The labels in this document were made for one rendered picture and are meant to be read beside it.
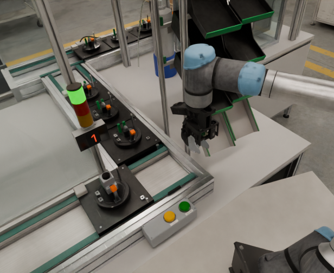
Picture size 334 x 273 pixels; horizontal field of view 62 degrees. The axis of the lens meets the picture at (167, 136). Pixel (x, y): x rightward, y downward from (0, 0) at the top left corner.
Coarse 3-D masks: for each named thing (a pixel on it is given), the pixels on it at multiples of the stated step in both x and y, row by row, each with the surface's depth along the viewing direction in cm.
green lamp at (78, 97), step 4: (80, 88) 89; (68, 92) 88; (72, 92) 88; (76, 92) 88; (80, 92) 89; (72, 96) 89; (76, 96) 89; (80, 96) 90; (84, 96) 91; (72, 100) 90; (76, 100) 90; (80, 100) 90; (84, 100) 92; (76, 104) 91
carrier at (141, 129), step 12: (132, 120) 134; (108, 132) 139; (120, 132) 136; (144, 132) 137; (108, 144) 133; (120, 144) 129; (132, 144) 129; (144, 144) 131; (120, 156) 126; (132, 156) 126
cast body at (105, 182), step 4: (104, 172) 105; (108, 172) 105; (100, 176) 104; (104, 176) 102; (108, 176) 102; (112, 176) 103; (100, 180) 105; (104, 180) 102; (108, 180) 102; (112, 180) 103; (104, 184) 102; (108, 184) 103; (116, 184) 104; (104, 188) 106; (108, 188) 103; (108, 192) 104
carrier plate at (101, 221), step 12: (120, 168) 121; (96, 180) 117; (132, 180) 116; (132, 192) 111; (144, 192) 111; (84, 204) 109; (96, 204) 108; (132, 204) 107; (144, 204) 107; (96, 216) 104; (108, 216) 104; (120, 216) 104; (96, 228) 101; (108, 228) 101
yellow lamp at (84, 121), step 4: (76, 116) 96; (80, 116) 95; (84, 116) 95; (88, 116) 96; (80, 120) 96; (84, 120) 96; (88, 120) 96; (92, 120) 98; (80, 124) 97; (84, 124) 97; (88, 124) 97
